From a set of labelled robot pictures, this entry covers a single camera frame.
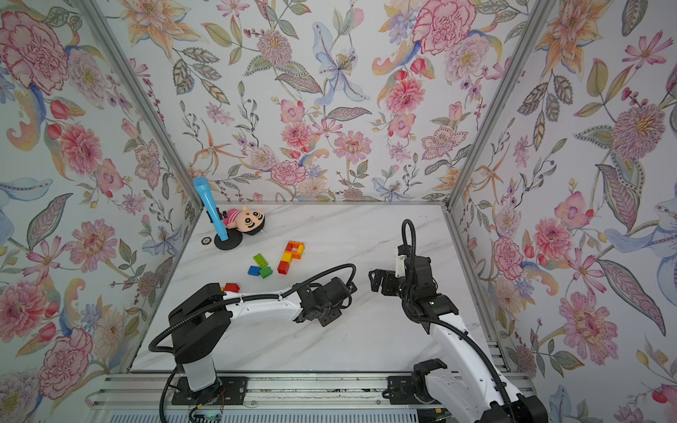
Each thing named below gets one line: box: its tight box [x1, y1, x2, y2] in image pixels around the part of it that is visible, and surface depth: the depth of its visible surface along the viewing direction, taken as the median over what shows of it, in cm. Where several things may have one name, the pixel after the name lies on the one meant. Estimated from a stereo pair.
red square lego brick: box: [276, 260, 291, 275], surface depth 100 cm
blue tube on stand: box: [193, 176, 230, 242], surface depth 93 cm
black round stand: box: [214, 228, 243, 251], surface depth 109 cm
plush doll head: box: [235, 205, 266, 236], surface depth 108 cm
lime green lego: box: [252, 252, 269, 269], surface depth 104 cm
